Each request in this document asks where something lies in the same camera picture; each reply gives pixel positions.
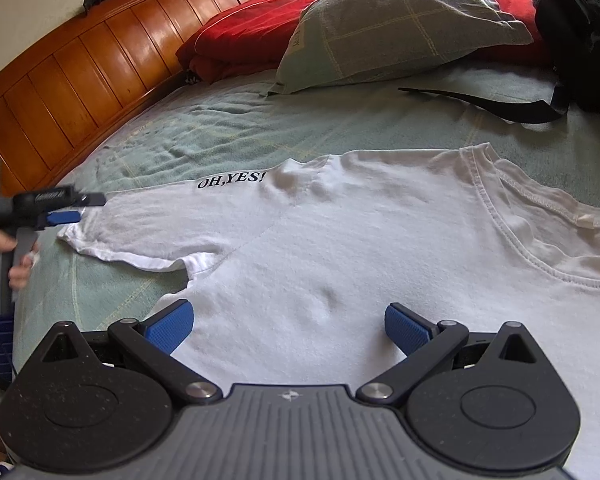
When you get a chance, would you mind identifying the red folded quilt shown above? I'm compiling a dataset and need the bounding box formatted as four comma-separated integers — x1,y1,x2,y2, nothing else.
175,0,321,83

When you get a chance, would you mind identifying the red cushion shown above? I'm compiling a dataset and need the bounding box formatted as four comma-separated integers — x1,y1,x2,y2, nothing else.
467,0,556,66

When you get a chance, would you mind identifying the green checked bedspread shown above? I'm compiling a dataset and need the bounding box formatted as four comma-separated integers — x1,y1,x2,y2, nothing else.
10,62,600,341

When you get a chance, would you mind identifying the grey-green pillow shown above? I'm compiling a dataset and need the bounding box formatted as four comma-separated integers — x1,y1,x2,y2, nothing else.
267,0,535,97

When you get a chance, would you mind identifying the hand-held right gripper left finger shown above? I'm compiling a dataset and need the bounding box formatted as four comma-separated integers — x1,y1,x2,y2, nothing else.
40,299,226,407

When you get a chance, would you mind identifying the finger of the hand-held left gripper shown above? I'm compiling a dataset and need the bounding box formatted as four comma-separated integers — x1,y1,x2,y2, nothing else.
12,185,107,209
34,210,83,229

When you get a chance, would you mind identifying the wooden headboard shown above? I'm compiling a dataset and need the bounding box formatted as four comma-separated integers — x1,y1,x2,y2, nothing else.
0,0,258,198

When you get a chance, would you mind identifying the blue plastic basket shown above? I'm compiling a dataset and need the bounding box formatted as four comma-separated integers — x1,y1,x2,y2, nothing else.
0,316,17,391

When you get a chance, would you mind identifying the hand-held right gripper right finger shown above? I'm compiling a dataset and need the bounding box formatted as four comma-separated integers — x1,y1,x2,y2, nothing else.
356,302,551,408

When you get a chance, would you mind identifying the black backpack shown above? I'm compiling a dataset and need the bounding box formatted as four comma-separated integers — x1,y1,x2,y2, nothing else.
397,0,600,126

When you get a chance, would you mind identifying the white t-shirt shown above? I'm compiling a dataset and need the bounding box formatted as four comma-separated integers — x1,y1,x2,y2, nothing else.
57,144,600,480

